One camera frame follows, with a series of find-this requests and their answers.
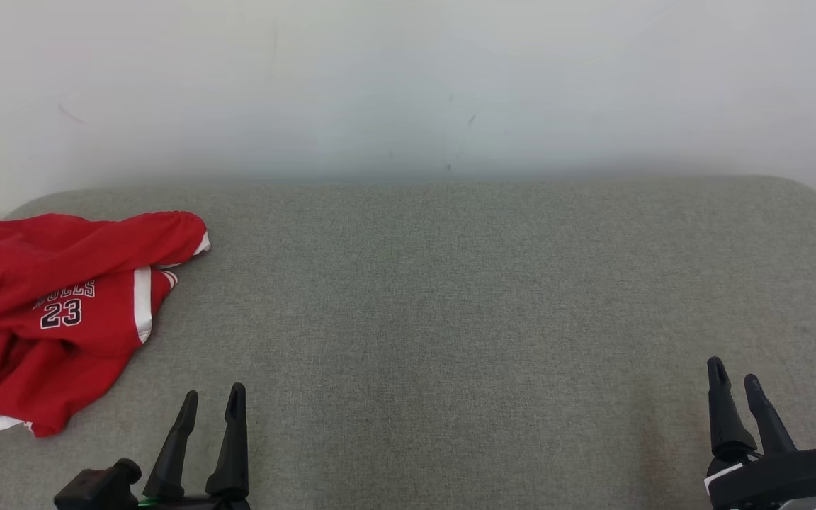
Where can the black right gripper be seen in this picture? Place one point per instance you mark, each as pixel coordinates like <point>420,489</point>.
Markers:
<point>783,482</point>

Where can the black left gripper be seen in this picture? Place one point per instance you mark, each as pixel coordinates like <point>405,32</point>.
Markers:
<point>195,504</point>

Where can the red basketball jersey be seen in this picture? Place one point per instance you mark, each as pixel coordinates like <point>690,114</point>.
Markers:
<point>25,389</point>

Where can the grey fabric sofa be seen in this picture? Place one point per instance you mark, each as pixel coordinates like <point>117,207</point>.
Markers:
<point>450,319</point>

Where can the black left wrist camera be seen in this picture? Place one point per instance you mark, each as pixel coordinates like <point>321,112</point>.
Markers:
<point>96,489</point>

